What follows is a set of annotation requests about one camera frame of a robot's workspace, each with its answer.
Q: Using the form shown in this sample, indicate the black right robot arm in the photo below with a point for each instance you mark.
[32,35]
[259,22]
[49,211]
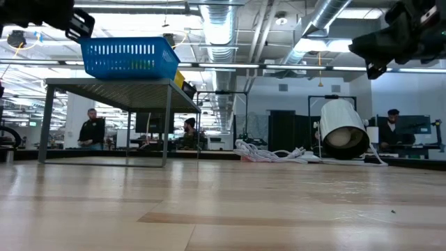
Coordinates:
[435,38]

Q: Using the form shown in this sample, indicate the overhead light bar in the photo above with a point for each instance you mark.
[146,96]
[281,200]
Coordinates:
[278,66]

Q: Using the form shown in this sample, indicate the black ceiling device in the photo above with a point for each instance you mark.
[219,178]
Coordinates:
[170,36]
[16,38]

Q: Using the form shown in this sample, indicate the yellow hanging pendant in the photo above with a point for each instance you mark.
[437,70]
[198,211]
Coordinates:
[320,83]

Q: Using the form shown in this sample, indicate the slim silver air duct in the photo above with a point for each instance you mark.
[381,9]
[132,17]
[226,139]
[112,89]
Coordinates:
[324,14]

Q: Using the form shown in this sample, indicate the white cup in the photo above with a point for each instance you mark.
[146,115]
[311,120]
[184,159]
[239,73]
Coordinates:
[373,134]

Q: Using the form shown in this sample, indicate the dark background monitor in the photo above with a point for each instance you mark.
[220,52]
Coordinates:
[153,122]

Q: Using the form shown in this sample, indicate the silver ceiling air duct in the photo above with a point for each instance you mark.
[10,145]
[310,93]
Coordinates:
[219,28]

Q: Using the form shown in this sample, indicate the black plastic basket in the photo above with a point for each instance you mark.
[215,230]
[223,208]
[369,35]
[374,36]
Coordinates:
[190,90]

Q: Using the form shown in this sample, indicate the white round power adapter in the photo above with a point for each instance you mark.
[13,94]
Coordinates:
[311,158]

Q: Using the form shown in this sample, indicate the grey perforated metal shelf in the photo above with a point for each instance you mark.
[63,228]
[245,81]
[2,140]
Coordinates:
[122,92]

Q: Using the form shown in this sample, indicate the black background monitor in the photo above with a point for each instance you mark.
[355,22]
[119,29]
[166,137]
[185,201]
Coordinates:
[416,125]

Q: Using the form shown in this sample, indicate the person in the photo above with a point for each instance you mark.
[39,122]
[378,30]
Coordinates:
[392,134]
[92,132]
[191,136]

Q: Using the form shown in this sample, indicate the blue plastic basket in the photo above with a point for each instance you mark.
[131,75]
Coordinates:
[125,71]

